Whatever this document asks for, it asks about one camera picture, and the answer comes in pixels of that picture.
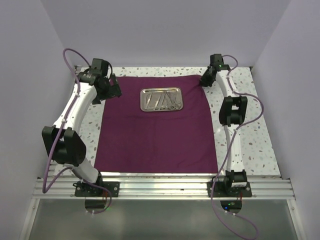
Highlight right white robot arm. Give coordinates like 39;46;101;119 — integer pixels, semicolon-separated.
200;65;248;197

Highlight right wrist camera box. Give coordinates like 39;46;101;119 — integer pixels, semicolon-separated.
209;53;230;72

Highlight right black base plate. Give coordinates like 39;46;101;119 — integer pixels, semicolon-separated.
206;179;253;198

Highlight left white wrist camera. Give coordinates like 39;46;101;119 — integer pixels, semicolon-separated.
89;58;113;76

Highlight purple cable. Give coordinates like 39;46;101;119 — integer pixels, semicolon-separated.
42;47;114;215
209;54;265;240

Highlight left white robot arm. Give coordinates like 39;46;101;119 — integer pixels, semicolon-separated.
41;73;122;197

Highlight purple cloth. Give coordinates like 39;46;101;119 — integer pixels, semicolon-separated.
94;75;218;174

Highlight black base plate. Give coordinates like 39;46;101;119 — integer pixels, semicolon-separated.
72;181;120;197
206;179;253;198

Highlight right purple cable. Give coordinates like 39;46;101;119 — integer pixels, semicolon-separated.
209;54;265;240

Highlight fine steel tweezers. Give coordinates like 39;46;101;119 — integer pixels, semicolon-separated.
156;91;172;111

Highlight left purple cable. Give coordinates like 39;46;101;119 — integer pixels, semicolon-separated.
42;47;114;215

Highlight steel scissors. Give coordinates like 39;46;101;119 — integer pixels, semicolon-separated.
170;93;181;110

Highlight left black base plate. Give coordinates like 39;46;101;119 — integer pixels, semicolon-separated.
72;181;120;197

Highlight left side rail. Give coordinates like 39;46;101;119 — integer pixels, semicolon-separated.
48;65;82;178

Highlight steel instrument tray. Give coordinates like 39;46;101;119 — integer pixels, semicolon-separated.
140;87;184;112

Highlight wide steel tweezers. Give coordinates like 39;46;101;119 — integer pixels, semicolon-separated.
145;93;160;111

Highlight aluminium front rail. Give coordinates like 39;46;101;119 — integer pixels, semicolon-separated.
32;174;296;200

